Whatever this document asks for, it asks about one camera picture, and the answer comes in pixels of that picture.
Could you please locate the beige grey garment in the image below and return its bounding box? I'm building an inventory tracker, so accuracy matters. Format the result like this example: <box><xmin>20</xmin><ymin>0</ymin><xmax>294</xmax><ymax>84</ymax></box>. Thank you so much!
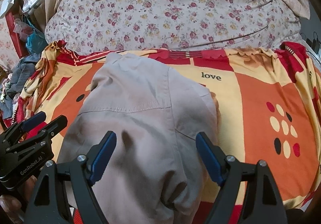
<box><xmin>58</xmin><ymin>53</ymin><xmax>217</xmax><ymax>223</ymax></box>

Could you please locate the pile of clothes beside bed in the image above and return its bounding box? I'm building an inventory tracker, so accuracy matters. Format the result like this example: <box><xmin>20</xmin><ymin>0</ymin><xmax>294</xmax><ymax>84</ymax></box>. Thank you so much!
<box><xmin>1</xmin><ymin>54</ymin><xmax>41</xmax><ymax>119</ymax></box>

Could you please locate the person's left hand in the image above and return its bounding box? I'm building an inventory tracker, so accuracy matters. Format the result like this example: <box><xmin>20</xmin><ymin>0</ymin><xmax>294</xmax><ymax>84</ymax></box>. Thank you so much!
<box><xmin>1</xmin><ymin>176</ymin><xmax>37</xmax><ymax>223</ymax></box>

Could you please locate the teal plastic bag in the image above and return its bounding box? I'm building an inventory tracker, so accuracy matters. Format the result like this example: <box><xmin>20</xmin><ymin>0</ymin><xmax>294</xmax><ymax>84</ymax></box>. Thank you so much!
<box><xmin>24</xmin><ymin>17</ymin><xmax>48</xmax><ymax>54</ymax></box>

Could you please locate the red orange yellow bedsheet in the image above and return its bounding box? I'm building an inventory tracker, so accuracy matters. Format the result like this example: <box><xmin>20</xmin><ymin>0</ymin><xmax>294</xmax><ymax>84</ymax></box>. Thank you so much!
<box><xmin>16</xmin><ymin>41</ymin><xmax>320</xmax><ymax>223</ymax></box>

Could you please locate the floral white quilt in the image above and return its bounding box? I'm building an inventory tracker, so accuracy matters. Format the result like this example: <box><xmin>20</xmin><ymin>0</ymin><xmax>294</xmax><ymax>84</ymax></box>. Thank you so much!
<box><xmin>45</xmin><ymin>0</ymin><xmax>301</xmax><ymax>55</ymax></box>

